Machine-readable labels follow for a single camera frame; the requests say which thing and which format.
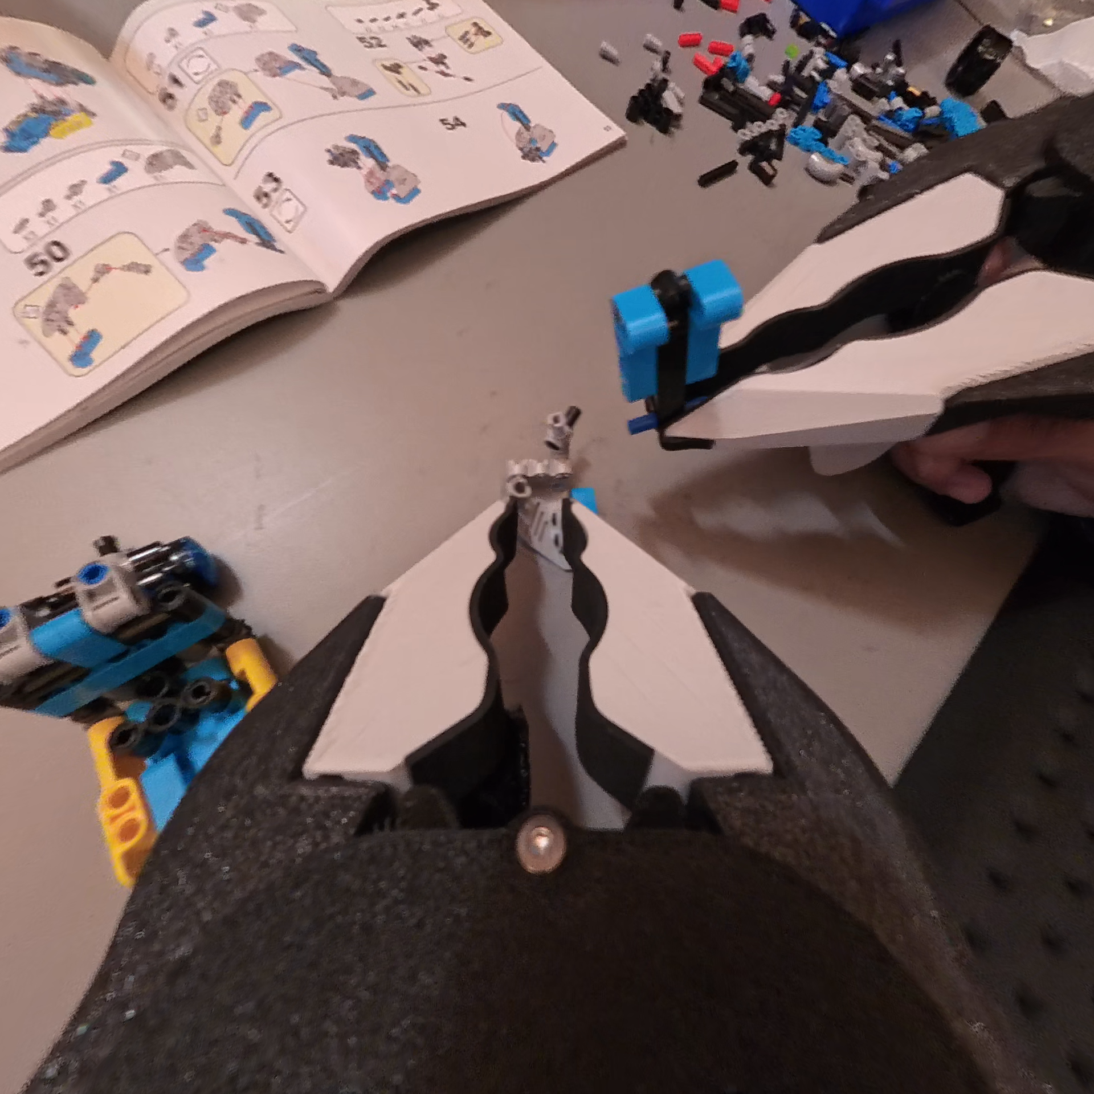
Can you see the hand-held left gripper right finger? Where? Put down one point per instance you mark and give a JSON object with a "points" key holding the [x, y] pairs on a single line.
{"points": [[674, 675]]}

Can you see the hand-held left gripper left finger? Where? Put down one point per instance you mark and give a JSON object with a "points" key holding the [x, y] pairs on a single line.
{"points": [[410, 675]]}

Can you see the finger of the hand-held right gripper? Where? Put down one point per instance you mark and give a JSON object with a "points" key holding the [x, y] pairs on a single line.
{"points": [[897, 240], [897, 377]]}

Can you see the pile of small brick parts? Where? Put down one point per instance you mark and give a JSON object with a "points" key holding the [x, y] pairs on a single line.
{"points": [[811, 111]]}

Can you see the blue grey brick assembly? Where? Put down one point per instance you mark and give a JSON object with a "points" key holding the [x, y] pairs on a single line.
{"points": [[543, 514]]}

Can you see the blue beams black axle assembly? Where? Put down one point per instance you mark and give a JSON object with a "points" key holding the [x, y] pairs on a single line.
{"points": [[637, 342]]}

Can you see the grey connector with black pin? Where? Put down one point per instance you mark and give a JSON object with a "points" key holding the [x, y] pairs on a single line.
{"points": [[560, 428]]}

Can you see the grey desk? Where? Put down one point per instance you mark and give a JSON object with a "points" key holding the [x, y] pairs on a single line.
{"points": [[427, 411]]}

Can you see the person's right hand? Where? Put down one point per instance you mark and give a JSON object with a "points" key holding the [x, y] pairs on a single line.
{"points": [[957, 467]]}

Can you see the clear plastic bag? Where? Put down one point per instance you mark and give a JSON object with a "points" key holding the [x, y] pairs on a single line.
{"points": [[1060, 51]]}

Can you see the black rubber tire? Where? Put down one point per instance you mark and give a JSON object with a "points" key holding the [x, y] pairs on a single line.
{"points": [[978, 60]]}

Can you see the blue plastic bin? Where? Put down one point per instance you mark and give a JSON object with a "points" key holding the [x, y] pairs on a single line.
{"points": [[854, 14]]}

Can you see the blue yellow brick vehicle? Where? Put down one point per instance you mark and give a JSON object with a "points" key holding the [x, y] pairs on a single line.
{"points": [[103, 632]]}

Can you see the open instruction booklet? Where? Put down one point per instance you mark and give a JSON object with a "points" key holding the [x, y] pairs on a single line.
{"points": [[256, 171]]}

